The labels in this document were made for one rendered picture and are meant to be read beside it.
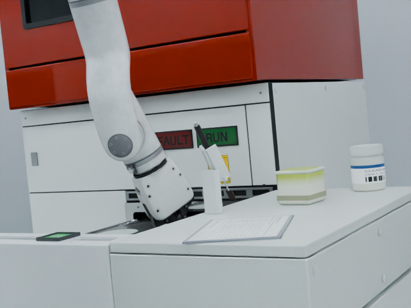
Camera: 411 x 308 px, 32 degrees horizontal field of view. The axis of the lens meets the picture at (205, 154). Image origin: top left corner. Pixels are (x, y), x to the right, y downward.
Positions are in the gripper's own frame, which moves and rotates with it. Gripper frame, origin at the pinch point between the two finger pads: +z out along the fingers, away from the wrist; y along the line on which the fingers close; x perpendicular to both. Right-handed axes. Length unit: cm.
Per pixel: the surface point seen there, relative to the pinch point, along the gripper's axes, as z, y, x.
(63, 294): -9.1, -31.0, -13.3
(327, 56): -6, 74, 23
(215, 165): -11.9, 6.6, -13.3
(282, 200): 0.3, 13.5, -18.6
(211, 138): -7.0, 26.7, 19.5
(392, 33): 20, 163, 83
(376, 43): 21, 158, 90
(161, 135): -11.3, 21.2, 33.0
